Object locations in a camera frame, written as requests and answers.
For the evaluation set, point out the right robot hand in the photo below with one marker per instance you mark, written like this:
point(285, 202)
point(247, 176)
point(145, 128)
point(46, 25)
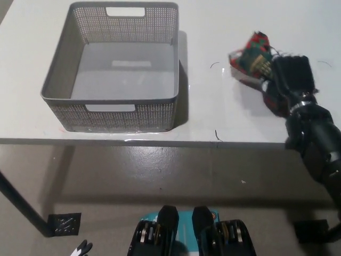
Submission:
point(293, 74)

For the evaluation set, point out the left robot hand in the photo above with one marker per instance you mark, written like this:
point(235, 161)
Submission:
point(82, 248)

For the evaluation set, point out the red green coffee bean bag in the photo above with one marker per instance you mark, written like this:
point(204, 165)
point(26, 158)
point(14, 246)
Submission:
point(250, 56)

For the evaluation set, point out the black metal table leg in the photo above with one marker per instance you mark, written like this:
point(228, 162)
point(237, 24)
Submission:
point(21, 202)

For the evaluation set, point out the grey perforated plastic basket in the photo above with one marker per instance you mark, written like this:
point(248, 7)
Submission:
point(112, 120)

